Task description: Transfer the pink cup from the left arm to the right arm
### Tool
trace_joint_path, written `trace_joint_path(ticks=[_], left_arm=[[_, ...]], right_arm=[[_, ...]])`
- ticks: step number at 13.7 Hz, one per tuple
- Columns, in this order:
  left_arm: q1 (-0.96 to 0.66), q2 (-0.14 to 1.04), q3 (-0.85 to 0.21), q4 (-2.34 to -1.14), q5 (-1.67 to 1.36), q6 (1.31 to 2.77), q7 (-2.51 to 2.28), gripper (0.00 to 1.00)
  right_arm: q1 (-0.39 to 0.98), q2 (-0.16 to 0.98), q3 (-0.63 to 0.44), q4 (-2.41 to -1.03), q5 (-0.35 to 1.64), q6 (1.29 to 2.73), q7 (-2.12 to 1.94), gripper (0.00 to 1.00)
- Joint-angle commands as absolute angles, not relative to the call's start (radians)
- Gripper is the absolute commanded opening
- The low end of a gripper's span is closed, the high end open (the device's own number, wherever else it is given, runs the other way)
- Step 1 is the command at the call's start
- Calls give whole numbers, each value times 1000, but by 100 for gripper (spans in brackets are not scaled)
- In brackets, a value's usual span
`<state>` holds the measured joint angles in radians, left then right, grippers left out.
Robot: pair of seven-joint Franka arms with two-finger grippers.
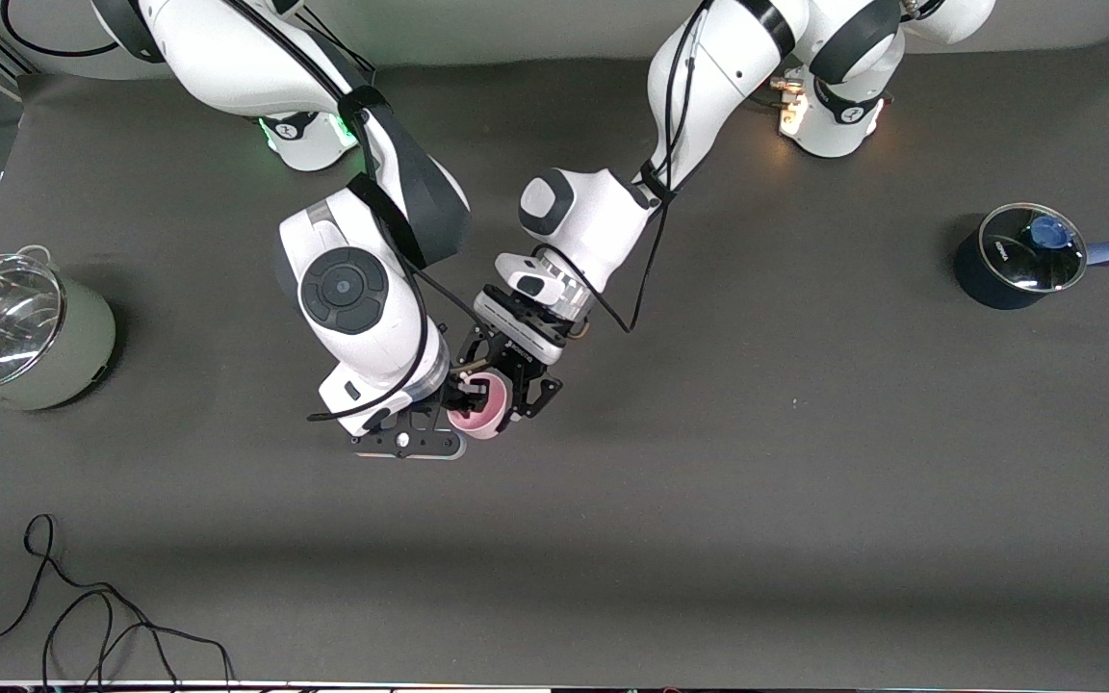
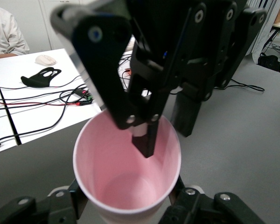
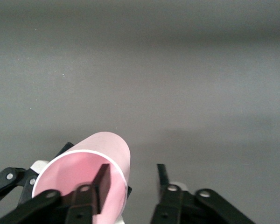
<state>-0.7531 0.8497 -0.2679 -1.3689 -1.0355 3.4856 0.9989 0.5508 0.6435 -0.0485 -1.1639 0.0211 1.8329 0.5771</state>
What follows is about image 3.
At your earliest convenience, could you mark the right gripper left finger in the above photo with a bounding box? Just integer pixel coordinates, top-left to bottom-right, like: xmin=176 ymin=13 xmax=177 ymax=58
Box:
xmin=0 ymin=163 xmax=113 ymax=224

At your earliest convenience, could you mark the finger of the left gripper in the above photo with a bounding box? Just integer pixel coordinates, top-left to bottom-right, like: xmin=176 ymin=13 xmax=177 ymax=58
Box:
xmin=0 ymin=141 xmax=75 ymax=219
xmin=116 ymin=185 xmax=133 ymax=224

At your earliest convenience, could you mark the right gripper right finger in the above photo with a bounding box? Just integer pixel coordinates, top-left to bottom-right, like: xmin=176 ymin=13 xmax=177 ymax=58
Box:
xmin=150 ymin=163 xmax=256 ymax=224

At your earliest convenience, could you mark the pink plastic cup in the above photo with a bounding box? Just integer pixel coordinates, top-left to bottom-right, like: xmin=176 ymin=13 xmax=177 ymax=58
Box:
xmin=32 ymin=132 xmax=132 ymax=224

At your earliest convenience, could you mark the dark grey table cloth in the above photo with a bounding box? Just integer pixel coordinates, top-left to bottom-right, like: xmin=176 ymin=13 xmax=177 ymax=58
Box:
xmin=0 ymin=0 xmax=280 ymax=224

